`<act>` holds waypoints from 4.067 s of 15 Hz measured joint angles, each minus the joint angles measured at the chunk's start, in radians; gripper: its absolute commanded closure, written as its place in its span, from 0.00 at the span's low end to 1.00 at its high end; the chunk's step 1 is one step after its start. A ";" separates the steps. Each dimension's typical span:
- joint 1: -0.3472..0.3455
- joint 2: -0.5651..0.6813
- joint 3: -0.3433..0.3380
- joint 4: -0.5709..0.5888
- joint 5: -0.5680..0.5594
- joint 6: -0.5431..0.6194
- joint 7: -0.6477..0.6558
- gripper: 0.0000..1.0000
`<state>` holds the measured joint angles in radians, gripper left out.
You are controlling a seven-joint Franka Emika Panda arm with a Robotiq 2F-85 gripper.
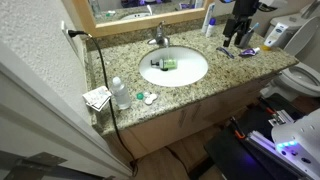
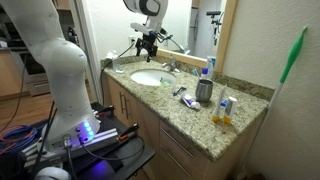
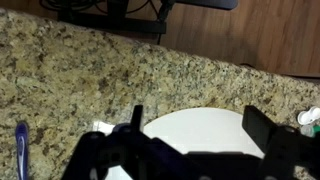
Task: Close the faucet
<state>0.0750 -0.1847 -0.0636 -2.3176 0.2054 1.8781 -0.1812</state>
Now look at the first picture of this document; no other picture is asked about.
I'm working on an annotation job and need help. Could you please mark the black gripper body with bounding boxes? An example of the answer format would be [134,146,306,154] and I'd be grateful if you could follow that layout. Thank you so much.
[232,0,259,21]

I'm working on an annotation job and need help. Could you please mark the blue razor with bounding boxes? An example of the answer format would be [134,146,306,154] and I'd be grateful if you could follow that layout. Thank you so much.
[216,47,234,59]

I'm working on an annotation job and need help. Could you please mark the wooden vanity cabinet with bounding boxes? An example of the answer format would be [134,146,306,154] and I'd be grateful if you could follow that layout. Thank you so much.
[109,74,279,161]

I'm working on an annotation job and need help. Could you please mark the green contact lens cap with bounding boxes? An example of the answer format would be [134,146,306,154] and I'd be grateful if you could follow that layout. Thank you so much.
[136,93,144,100]

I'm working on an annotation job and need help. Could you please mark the white wall outlet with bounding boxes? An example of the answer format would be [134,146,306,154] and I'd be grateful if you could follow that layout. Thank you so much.
[61,20,78,56]

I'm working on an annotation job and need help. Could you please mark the black robot cart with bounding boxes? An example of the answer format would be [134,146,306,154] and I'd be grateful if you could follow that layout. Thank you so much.
[205,94,320,180]

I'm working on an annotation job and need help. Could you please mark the chrome sink faucet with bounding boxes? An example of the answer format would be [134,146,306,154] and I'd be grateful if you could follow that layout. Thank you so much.
[148,21,170,47]

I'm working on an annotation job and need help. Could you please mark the clear plastic water bottle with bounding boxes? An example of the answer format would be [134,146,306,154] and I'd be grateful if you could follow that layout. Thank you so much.
[111,77,131,110]

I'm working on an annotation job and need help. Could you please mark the tall white tube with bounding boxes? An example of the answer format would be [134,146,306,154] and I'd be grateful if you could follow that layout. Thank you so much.
[201,3,215,33]

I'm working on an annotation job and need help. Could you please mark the wood framed mirror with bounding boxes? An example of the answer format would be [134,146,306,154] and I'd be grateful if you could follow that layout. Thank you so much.
[71,0,216,38]

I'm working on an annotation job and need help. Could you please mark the white lotion tube orange cap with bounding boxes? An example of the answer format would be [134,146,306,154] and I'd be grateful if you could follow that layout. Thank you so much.
[262,23,288,51]

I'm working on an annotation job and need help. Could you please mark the purple toothpaste tube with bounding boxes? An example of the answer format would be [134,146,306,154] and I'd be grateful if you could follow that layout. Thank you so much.
[239,47,260,57]

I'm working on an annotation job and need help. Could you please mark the white oval sink basin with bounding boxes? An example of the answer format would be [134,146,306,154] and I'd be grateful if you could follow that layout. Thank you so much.
[139,46,209,87]

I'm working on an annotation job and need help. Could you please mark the metal tumbler cup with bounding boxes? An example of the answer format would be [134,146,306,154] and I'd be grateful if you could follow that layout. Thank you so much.
[238,31,254,49]

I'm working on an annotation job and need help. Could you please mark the white toilet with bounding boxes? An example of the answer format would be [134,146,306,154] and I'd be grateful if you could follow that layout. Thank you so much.
[260,0,320,102]

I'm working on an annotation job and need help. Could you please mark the white bottle blue cap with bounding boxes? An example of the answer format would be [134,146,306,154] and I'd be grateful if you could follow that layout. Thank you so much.
[205,18,216,38]

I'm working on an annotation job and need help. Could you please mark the blue toothbrush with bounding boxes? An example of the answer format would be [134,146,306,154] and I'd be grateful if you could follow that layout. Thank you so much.
[248,22,259,33]

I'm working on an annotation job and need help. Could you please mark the black power cable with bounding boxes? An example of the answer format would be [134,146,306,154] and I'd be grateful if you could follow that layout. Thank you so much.
[67,29,139,178]

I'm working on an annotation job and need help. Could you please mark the white contact lens case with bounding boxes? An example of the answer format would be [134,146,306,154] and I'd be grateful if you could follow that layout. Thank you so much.
[143,92,158,105]

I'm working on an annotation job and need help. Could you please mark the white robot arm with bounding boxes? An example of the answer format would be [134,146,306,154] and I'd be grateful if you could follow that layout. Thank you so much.
[221,0,320,180]

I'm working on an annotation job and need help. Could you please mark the green bottle in sink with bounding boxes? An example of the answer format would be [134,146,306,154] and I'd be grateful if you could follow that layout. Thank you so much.
[150,59,177,71]

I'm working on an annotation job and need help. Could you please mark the white paper packet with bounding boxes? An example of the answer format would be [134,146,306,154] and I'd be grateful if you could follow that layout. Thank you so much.
[82,86,112,112]

